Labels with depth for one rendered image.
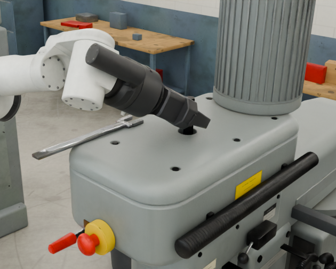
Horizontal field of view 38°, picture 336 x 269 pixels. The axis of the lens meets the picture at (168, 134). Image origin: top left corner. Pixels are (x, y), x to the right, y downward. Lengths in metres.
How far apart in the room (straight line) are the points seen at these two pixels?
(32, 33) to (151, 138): 7.52
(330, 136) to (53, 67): 0.79
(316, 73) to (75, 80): 4.20
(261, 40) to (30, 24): 7.44
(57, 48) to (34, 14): 7.52
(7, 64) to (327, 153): 0.83
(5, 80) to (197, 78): 5.59
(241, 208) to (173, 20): 5.71
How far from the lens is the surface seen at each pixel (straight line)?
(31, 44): 8.41
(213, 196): 0.85
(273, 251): 1.21
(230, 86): 1.06
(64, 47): 0.85
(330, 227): 1.21
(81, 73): 0.77
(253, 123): 1.02
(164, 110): 0.85
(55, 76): 0.86
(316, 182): 1.33
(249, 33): 1.01
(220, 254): 0.98
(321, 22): 5.42
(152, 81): 0.83
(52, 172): 4.86
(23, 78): 0.87
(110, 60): 0.75
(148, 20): 6.83
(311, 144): 1.29
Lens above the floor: 2.27
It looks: 24 degrees down
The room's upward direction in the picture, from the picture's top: 2 degrees clockwise
